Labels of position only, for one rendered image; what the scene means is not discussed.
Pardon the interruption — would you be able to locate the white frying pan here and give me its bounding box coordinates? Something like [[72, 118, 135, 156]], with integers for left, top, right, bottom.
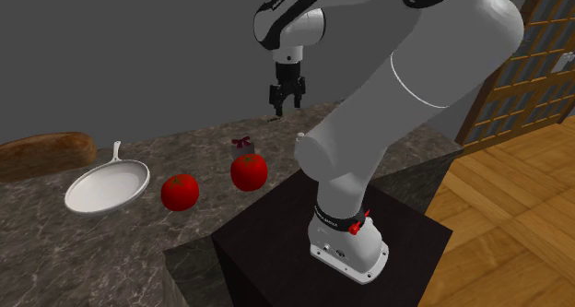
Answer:
[[64, 140, 151, 216]]

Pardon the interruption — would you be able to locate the wooden lattice door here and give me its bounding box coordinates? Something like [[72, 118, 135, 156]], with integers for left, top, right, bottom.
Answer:
[[454, 0, 575, 147]]

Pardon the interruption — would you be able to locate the red tomato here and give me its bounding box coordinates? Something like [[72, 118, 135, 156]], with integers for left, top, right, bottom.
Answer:
[[160, 173, 201, 212], [229, 153, 269, 193]]

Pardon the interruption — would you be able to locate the grey gift box red bow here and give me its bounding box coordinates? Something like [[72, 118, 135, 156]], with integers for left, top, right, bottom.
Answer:
[[230, 136, 256, 160]]

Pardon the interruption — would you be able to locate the brown bread loaf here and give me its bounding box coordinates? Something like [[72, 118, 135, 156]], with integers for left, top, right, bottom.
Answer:
[[0, 131, 98, 184]]

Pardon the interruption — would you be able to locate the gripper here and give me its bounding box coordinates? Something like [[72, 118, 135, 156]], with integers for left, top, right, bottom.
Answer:
[[268, 61, 307, 118]]

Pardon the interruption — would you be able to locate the dark robot stand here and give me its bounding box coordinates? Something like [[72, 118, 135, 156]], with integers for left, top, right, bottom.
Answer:
[[210, 167, 454, 307]]

